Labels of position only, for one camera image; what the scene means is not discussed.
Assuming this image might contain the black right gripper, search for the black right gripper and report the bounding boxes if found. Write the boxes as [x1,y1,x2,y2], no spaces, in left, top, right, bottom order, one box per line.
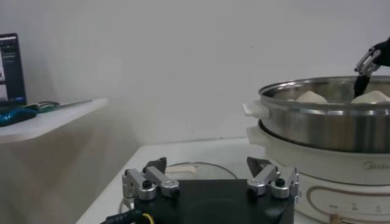
[353,36,390,99]

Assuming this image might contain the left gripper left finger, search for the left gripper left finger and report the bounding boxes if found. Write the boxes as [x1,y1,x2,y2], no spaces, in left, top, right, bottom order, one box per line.
[121,156,180,201]

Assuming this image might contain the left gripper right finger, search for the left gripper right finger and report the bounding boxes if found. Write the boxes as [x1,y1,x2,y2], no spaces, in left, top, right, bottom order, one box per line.
[246,156,301,201]

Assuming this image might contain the white steamed baozi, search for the white steamed baozi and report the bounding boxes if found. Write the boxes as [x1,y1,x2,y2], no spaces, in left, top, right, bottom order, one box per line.
[294,90,328,104]
[350,90,390,104]

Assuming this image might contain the round glass pot lid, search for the round glass pot lid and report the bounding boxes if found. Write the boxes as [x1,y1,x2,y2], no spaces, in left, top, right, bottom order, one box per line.
[118,161,239,214]

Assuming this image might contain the stainless steel steamer basket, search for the stainless steel steamer basket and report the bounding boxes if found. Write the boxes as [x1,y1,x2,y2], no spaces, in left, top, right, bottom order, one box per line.
[243,75,390,154]

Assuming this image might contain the white electric cooker base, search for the white electric cooker base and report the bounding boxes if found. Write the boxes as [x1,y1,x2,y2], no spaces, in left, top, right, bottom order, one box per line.
[246,120,390,224]

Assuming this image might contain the white side table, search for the white side table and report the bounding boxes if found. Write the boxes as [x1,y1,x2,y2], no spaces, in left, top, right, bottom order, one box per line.
[0,97,108,144]

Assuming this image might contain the blue computer mouse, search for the blue computer mouse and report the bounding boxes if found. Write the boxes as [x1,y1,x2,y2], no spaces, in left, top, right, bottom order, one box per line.
[0,107,38,128]

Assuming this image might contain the black laptop screen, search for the black laptop screen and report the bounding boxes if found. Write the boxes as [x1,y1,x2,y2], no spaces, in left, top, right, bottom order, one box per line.
[0,32,27,107]

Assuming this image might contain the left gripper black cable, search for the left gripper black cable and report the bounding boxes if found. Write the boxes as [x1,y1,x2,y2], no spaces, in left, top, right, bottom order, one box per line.
[100,209,155,224]

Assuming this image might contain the scissors with dark handles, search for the scissors with dark handles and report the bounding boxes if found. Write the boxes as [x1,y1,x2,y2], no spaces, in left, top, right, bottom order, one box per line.
[26,99,93,114]

